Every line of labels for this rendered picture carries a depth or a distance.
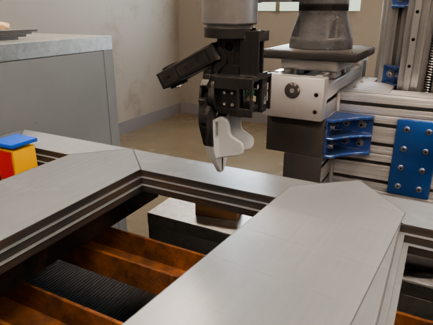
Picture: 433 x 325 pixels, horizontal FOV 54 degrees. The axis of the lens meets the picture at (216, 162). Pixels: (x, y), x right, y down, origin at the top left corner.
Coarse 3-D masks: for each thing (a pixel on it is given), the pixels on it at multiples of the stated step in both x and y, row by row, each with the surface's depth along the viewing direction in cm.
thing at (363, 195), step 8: (304, 184) 70; (312, 184) 70; (320, 184) 70; (328, 184) 70; (336, 184) 70; (344, 184) 70; (320, 192) 67; (328, 192) 67; (336, 192) 67; (344, 192) 67; (352, 192) 67; (360, 192) 67; (368, 192) 67; (376, 192) 67; (352, 200) 65; (360, 200) 65; (368, 200) 65; (376, 200) 65; (384, 200) 65; (392, 208) 62
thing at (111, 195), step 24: (96, 192) 68; (120, 192) 72; (168, 192) 74; (192, 192) 72; (216, 192) 71; (240, 192) 68; (72, 216) 63; (96, 216) 67; (24, 240) 56; (48, 240) 59; (408, 240) 57; (432, 240) 56; (0, 264) 53; (384, 264) 49; (384, 288) 44; (360, 312) 41; (384, 312) 43
